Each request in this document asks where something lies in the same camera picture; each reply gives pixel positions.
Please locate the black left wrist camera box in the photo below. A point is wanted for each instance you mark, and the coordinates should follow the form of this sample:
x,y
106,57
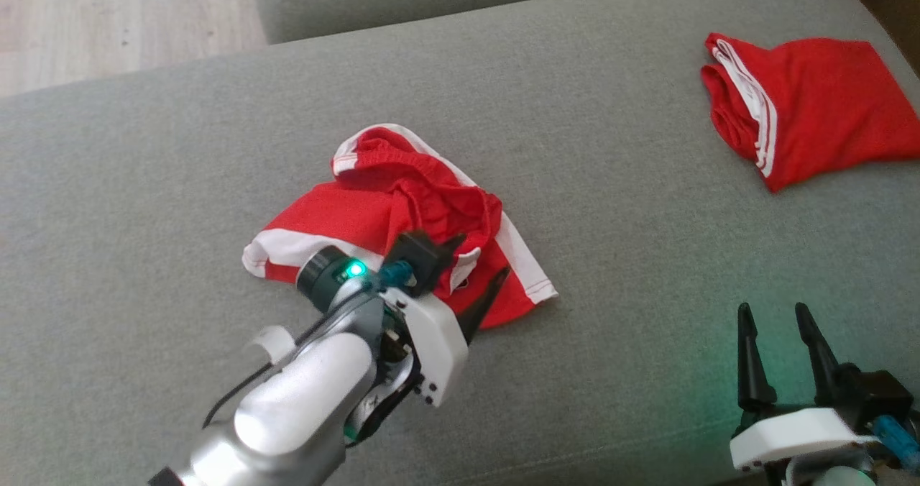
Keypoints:
x,y
420,252

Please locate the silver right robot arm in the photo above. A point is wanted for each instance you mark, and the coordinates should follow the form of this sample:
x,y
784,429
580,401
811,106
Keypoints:
x,y
826,477

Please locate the red jersey with black lettering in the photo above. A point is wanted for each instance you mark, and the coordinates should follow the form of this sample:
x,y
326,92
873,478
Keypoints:
x,y
826,105

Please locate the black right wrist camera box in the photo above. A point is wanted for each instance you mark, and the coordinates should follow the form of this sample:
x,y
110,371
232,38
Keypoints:
x,y
880,396

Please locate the large grey sofa ottoman seat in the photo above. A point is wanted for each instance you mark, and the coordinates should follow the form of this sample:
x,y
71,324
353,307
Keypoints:
x,y
575,148

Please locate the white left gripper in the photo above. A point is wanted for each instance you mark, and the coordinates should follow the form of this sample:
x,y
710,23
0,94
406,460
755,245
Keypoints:
x,y
435,342

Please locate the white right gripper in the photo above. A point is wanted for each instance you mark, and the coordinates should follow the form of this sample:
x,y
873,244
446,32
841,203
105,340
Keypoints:
x,y
798,436

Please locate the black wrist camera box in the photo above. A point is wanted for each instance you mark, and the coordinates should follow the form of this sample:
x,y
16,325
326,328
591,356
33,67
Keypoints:
x,y
880,396
420,252

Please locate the red shorts with white trim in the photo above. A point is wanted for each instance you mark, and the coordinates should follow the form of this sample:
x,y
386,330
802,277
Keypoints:
x,y
345,213

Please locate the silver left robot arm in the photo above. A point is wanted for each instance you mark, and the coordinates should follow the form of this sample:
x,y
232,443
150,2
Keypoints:
x,y
302,400

